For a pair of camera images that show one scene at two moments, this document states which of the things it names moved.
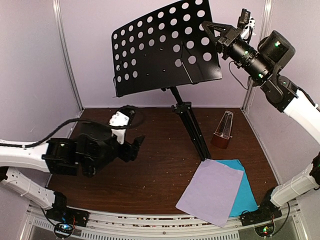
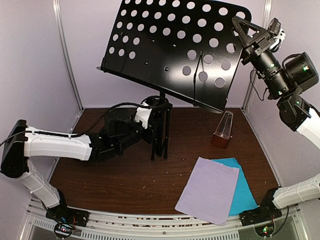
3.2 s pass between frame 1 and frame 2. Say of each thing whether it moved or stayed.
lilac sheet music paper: stayed
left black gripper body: moved
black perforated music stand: moved
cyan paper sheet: stayed
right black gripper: moved
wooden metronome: stayed
